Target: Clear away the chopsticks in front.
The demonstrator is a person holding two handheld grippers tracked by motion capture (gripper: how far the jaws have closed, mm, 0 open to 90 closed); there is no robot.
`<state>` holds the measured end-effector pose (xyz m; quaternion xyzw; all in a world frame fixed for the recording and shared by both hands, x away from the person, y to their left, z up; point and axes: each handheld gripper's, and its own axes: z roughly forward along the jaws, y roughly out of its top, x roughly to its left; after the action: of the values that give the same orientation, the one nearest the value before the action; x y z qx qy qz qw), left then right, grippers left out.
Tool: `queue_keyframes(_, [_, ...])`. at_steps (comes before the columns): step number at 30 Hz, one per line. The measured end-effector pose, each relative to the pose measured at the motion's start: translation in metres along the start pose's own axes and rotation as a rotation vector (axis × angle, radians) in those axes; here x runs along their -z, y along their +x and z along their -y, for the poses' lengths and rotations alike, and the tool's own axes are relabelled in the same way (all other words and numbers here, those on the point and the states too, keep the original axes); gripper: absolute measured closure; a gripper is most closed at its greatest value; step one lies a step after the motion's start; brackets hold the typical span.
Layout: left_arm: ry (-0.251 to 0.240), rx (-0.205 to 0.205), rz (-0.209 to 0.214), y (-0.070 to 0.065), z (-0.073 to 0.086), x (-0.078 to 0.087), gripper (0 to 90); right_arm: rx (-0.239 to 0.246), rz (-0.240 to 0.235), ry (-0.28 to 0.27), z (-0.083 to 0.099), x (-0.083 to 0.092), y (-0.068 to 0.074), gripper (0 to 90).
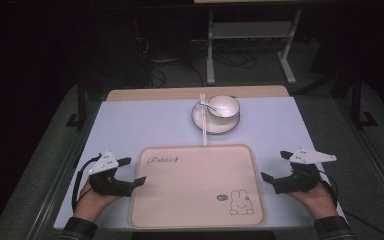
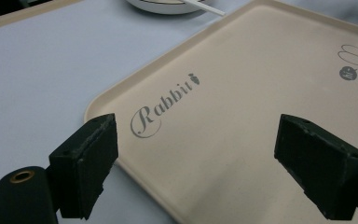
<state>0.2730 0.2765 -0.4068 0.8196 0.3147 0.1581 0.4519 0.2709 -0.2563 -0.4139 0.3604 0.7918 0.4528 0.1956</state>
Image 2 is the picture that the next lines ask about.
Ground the white bowl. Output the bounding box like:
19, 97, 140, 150
126, 0, 213, 15

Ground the white spoon handle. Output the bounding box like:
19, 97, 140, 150
183, 0, 227, 17

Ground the beige plastic tray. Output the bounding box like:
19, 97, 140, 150
84, 0, 358, 224

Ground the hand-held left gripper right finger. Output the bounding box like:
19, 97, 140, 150
273, 113, 358, 221

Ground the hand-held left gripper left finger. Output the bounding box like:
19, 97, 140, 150
48, 113, 119, 221

